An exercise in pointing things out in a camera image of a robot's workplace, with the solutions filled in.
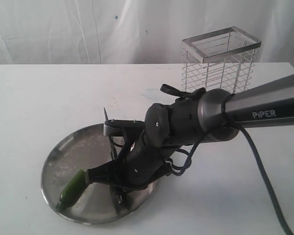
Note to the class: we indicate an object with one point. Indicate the chrome wire utensil holder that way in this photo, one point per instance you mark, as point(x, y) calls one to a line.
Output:
point(220, 59)

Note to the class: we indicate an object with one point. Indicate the green cucumber piece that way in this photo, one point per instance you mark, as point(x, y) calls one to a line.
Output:
point(72, 191)

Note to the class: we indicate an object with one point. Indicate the black kitchen knife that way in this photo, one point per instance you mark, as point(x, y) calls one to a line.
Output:
point(113, 152)

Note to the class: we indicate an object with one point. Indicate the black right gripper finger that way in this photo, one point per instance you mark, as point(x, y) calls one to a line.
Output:
point(120, 194)
point(104, 174)

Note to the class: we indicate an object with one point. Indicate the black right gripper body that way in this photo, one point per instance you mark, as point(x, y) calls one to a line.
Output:
point(137, 167)

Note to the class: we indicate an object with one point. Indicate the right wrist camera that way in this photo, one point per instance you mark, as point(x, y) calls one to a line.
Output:
point(118, 128)

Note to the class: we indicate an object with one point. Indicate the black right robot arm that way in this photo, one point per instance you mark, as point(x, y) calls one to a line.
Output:
point(200, 116)

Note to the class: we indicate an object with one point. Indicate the round stainless steel plate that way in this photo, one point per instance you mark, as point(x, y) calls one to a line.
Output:
point(83, 149)

